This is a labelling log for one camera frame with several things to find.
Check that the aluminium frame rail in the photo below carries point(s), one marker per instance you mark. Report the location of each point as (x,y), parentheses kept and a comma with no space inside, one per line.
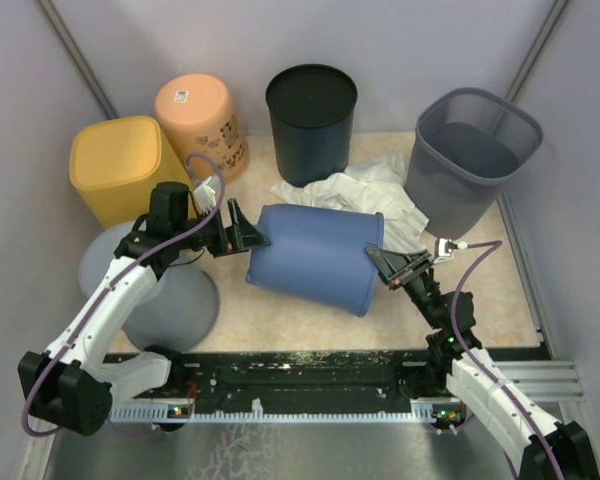
(545,381)

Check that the white crumpled cloth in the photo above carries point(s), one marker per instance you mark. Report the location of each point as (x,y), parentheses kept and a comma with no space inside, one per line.
(376,185)

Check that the grey mesh bin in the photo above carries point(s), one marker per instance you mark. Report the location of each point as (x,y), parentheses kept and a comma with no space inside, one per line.
(469,145)

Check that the black mounting rail base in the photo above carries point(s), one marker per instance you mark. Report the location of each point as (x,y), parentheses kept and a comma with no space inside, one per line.
(303,378)

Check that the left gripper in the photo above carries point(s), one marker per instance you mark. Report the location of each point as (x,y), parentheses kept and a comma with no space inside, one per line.
(246,236)

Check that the grey slotted cable duct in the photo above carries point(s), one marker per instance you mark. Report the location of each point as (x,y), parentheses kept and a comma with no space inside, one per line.
(257,411)

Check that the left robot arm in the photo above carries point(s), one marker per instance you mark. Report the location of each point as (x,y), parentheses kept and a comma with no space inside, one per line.
(67,384)

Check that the blue round bin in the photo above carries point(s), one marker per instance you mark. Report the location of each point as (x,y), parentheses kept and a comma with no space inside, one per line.
(318,254)

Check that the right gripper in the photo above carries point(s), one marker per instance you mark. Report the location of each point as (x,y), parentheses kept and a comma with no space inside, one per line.
(393,265)

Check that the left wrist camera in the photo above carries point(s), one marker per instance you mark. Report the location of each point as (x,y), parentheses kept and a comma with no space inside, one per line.
(206,193)

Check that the peach plastic bucket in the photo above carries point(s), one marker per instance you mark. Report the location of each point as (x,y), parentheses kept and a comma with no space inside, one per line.
(197,114)

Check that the grey round bin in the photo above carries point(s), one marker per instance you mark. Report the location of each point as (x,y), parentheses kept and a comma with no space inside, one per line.
(178,313)

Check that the black round bin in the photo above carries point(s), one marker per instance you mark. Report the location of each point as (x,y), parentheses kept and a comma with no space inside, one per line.
(311,109)

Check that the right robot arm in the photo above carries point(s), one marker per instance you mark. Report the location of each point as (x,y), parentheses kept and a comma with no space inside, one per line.
(536,445)

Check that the yellow slotted plastic basket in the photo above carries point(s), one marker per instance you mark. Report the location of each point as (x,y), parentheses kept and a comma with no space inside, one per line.
(114,165)

